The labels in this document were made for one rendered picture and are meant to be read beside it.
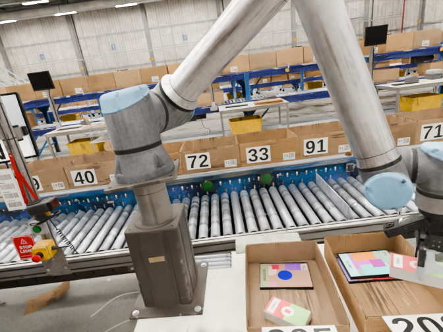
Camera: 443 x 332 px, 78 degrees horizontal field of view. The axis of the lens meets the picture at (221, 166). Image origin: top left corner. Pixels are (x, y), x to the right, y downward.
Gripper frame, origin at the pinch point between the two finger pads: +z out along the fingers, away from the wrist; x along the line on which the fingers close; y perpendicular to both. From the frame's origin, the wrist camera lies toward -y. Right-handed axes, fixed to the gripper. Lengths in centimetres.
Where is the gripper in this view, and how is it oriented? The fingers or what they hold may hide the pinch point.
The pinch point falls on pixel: (416, 267)
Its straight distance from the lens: 101.8
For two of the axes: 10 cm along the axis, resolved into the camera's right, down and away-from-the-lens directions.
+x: 5.1, -3.5, 7.9
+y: 8.5, 0.7, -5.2
